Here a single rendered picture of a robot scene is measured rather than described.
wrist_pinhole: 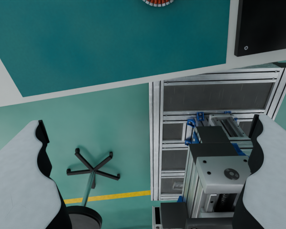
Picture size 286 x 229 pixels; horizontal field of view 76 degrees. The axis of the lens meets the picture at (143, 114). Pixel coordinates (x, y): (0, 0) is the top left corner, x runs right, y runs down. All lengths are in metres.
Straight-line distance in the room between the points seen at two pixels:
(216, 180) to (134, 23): 0.43
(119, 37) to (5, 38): 0.30
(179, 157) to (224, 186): 1.07
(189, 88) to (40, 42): 0.87
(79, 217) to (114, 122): 0.73
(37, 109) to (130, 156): 0.89
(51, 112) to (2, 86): 0.98
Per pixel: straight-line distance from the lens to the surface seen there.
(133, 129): 1.57
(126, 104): 1.44
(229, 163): 0.53
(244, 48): 0.56
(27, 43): 0.60
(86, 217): 1.52
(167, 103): 1.21
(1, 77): 0.68
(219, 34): 0.55
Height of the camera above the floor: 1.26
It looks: 58 degrees down
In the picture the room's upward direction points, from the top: 180 degrees clockwise
